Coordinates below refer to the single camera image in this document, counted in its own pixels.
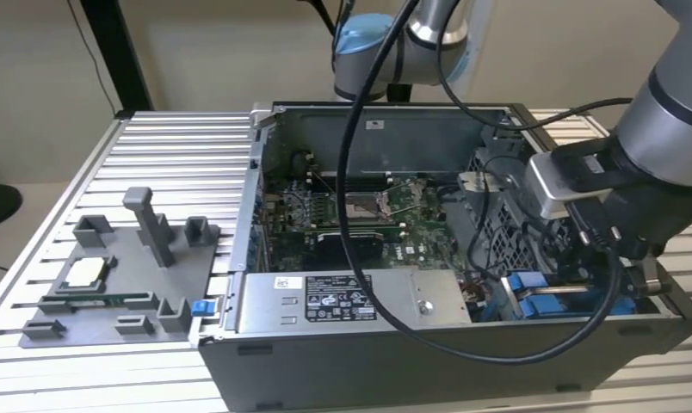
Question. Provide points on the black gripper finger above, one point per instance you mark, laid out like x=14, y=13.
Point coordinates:
x=648, y=277
x=576, y=262

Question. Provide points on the hard disk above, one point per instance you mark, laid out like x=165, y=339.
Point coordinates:
x=527, y=281

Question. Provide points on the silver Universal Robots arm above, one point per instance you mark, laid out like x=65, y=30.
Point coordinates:
x=668, y=120

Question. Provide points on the empty blue disk carrier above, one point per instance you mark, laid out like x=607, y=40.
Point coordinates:
x=539, y=307

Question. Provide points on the grey metal disk bay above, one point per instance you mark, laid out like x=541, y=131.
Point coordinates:
x=513, y=206

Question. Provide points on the black RAM slot bank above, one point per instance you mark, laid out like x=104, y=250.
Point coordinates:
x=369, y=180
x=381, y=224

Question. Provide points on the green Dell motherboard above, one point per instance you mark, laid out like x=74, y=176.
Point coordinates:
x=429, y=241

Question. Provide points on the CPU socket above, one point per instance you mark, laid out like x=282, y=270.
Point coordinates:
x=363, y=208

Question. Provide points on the black cooler block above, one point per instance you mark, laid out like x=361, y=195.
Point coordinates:
x=329, y=247

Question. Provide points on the grey open PC case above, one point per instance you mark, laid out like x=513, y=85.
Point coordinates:
x=381, y=378

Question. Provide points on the thin metal locking lever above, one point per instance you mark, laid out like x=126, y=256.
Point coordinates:
x=327, y=184

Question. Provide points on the silver power supply unit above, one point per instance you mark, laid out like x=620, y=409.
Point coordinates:
x=266, y=310

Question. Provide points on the blue case latch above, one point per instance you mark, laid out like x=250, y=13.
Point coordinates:
x=202, y=308

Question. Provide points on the grey parts rack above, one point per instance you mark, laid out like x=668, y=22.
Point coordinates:
x=125, y=254

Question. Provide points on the green RAM stick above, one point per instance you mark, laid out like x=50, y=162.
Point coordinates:
x=110, y=298

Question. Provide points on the silver CPU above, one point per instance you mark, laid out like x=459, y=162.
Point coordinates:
x=85, y=272

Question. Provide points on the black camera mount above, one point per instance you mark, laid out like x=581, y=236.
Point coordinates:
x=581, y=161

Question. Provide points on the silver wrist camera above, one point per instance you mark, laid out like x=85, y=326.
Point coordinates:
x=544, y=185

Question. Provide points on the black frame post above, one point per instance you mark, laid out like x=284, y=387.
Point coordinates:
x=122, y=56

